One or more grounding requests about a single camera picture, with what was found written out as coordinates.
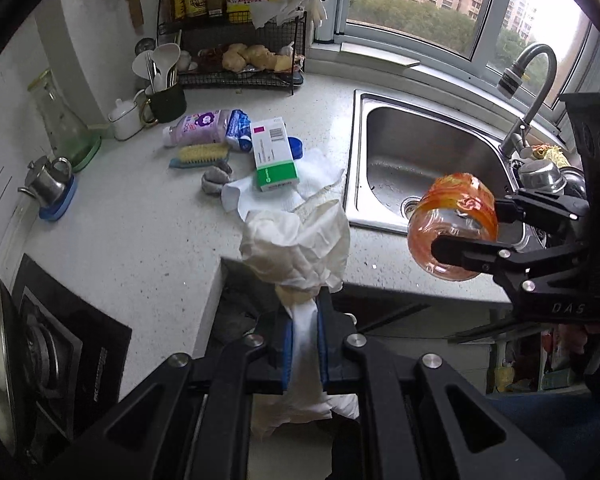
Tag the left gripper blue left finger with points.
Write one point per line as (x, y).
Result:
(283, 346)

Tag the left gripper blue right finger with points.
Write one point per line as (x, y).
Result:
(333, 327)

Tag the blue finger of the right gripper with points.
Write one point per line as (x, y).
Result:
(540, 207)
(502, 262)

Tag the orange plastic cup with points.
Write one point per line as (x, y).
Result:
(459, 205)

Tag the white latex gloves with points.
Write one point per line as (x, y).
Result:
(299, 255)

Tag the white paper towel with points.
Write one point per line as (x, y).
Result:
(316, 171)

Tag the green white medicine box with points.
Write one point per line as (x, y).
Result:
(275, 166)

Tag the grey rag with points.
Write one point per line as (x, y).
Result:
(216, 177)

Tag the blue tissue pack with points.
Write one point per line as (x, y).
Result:
(238, 132)

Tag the purple label plastic bottle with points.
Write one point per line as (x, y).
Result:
(196, 129)

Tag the stainless steel sink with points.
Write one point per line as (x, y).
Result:
(400, 146)

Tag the blue bottle cap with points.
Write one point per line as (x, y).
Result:
(296, 147)

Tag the yellow scrub brush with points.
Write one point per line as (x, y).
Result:
(200, 155)

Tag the dark green utensil mug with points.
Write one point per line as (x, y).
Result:
(163, 106)

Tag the green carafe coaster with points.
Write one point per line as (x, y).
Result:
(85, 153)

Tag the blue coaster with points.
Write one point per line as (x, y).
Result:
(54, 212)

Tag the small white lidded pot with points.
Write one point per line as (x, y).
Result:
(125, 120)

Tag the ginger root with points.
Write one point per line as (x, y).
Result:
(239, 56)

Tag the small steel teapot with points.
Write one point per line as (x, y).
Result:
(47, 180)

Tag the glass carafe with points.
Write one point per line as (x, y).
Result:
(65, 130)

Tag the black wire rack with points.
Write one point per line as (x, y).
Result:
(204, 41)

